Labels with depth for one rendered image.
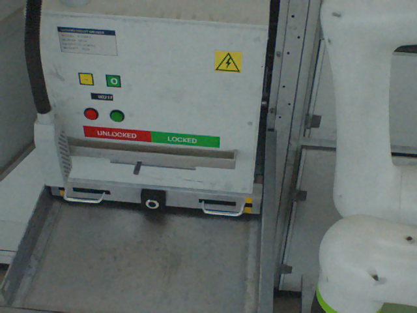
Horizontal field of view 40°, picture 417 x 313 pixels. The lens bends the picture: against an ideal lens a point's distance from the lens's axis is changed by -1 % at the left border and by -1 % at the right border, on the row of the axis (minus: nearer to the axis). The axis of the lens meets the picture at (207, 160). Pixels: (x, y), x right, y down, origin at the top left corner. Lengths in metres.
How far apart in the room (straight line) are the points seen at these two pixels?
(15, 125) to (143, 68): 0.56
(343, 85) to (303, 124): 0.71
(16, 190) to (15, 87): 0.57
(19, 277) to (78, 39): 0.57
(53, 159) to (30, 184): 0.76
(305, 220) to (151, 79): 0.94
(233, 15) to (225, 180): 0.43
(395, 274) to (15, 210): 1.67
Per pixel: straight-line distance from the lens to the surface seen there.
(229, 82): 1.23
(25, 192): 2.12
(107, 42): 1.23
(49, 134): 1.28
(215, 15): 1.19
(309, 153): 1.79
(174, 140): 1.35
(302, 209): 1.97
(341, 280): 0.75
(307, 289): 1.50
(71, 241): 1.47
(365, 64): 1.01
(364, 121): 1.08
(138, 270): 1.40
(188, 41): 1.19
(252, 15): 1.19
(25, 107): 1.71
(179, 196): 1.46
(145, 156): 1.35
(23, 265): 1.44
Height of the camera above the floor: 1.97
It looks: 43 degrees down
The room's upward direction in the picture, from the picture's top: 1 degrees clockwise
